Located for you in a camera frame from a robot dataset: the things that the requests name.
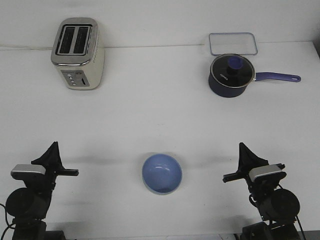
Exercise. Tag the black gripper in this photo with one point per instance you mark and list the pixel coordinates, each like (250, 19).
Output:
(52, 162)
(261, 178)

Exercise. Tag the blue bowl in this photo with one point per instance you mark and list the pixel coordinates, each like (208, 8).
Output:
(161, 170)

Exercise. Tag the green bowl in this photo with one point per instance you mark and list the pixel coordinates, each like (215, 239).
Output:
(163, 190)

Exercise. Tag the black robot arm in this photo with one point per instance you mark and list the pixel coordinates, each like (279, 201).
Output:
(29, 205)
(278, 207)

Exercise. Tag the dark blue saucepan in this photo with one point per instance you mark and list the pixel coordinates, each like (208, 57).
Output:
(228, 92)

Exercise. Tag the glass pot lid blue knob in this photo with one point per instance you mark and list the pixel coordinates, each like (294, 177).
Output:
(232, 70)

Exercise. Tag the silver two-slot toaster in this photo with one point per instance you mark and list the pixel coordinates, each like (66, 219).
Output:
(78, 53)

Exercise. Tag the clear plastic container lid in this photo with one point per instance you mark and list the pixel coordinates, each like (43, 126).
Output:
(241, 43)

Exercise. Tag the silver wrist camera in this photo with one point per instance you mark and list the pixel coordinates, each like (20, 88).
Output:
(263, 171)
(24, 171)

